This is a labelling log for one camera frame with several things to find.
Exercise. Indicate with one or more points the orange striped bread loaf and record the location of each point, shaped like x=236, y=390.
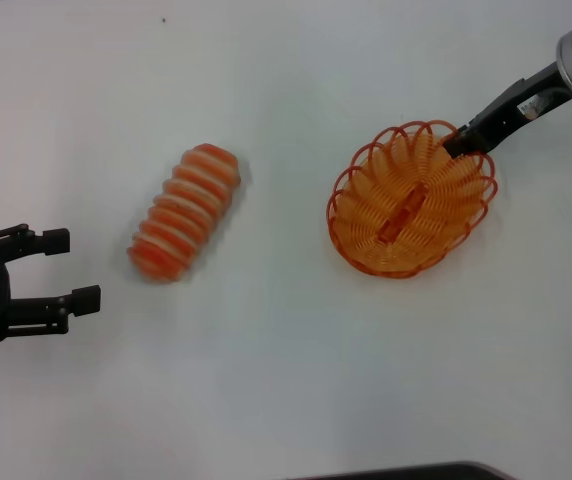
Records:
x=186, y=212

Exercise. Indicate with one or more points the black robot chest edge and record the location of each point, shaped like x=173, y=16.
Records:
x=416, y=471

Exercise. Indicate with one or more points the orange woven plastic basket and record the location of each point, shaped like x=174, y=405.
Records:
x=411, y=210

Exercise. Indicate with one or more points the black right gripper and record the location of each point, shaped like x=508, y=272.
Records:
x=516, y=107

